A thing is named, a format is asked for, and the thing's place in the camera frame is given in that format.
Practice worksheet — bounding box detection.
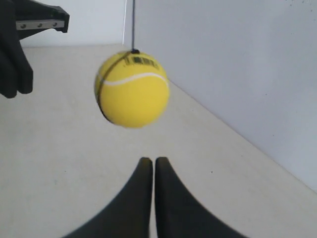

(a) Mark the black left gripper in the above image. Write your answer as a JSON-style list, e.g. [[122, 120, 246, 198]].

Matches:
[[0, 0, 70, 99]]

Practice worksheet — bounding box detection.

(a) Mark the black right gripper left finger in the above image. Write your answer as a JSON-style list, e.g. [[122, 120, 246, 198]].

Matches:
[[66, 157, 153, 238]]

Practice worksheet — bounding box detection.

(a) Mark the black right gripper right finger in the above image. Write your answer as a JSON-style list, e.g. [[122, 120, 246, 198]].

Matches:
[[155, 157, 245, 238]]

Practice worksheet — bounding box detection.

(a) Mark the yellow tennis ball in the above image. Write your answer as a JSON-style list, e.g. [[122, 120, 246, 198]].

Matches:
[[94, 51, 170, 128]]

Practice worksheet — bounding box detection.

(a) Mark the black hanging string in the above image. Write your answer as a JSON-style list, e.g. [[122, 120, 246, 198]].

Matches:
[[131, 0, 136, 52]]

